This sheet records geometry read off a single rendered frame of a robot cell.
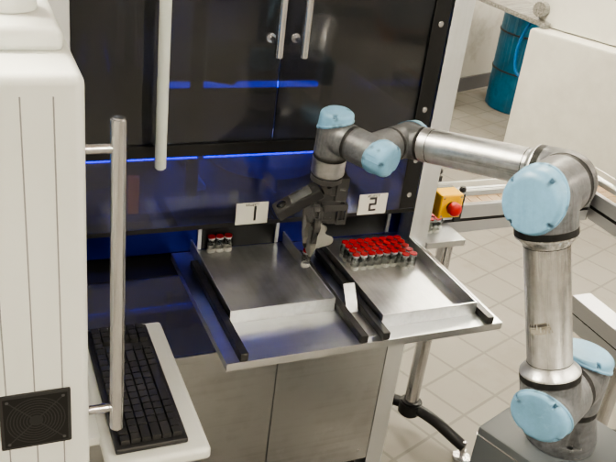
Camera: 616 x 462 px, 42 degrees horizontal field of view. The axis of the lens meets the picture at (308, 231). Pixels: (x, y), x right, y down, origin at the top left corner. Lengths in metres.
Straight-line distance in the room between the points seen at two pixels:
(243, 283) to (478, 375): 1.59
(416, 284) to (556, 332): 0.61
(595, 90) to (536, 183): 3.82
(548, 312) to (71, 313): 0.84
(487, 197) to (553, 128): 2.89
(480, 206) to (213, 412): 1.00
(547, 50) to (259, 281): 3.68
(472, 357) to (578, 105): 2.31
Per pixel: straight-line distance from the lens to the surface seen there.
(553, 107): 5.38
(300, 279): 2.01
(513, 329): 3.71
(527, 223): 1.45
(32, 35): 1.29
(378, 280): 2.06
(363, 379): 2.47
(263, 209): 2.01
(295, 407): 2.43
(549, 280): 1.51
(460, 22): 2.07
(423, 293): 2.04
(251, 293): 1.93
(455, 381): 3.28
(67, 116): 1.20
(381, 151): 1.64
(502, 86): 6.64
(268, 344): 1.77
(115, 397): 1.49
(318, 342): 1.79
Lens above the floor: 1.90
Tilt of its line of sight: 27 degrees down
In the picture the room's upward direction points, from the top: 7 degrees clockwise
